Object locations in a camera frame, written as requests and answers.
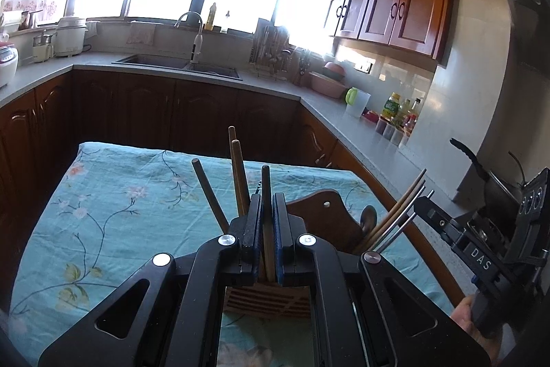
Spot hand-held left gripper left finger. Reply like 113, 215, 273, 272
38, 194, 263, 367

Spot white blender appliance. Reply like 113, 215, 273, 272
33, 30, 57, 64

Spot dark spoon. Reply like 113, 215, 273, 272
360, 204, 378, 235

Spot steel kitchen sink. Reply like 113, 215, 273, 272
112, 53, 242, 81

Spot wooden lower kitchen cabinets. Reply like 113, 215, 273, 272
0, 68, 465, 307

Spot grey range hood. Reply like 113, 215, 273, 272
496, 0, 550, 69

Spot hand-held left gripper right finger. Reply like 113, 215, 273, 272
272, 194, 493, 367

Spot row of spice jars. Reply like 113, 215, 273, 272
375, 120, 410, 149

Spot yellow dish soap bottle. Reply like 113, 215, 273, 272
203, 2, 217, 32

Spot white rice cooker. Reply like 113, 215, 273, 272
0, 41, 20, 89

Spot white cooking pot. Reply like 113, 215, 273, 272
54, 17, 89, 58

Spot chopsticks and spoon bundle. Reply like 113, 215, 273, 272
365, 168, 428, 249

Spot wooden slatted utensil holder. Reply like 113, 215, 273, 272
223, 188, 375, 318

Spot dark knife holder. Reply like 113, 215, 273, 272
293, 47, 312, 88

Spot metal dish rack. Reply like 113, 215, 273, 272
248, 17, 298, 81

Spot group of sauce bottles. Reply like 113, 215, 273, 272
382, 92, 424, 136

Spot black pan with handle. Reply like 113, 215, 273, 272
449, 138, 526, 218

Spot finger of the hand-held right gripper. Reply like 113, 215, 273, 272
413, 196, 479, 249

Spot person's right hand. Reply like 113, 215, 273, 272
450, 293, 504, 364

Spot curved steel faucet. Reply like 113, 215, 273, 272
174, 11, 205, 65

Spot pink hanging cloth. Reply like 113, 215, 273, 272
127, 21, 156, 46

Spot white jug with green lid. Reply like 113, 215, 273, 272
345, 87, 371, 118

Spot dark brown wooden chopstick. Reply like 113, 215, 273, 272
191, 158, 230, 233
261, 165, 276, 282

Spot teal floral tablecloth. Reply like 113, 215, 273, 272
9, 141, 457, 367

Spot silver metal chopstick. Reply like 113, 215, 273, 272
375, 186, 427, 252
380, 189, 436, 255

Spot light brown wooden chopstick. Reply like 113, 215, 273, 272
231, 139, 251, 218
370, 178, 426, 252
228, 126, 246, 217

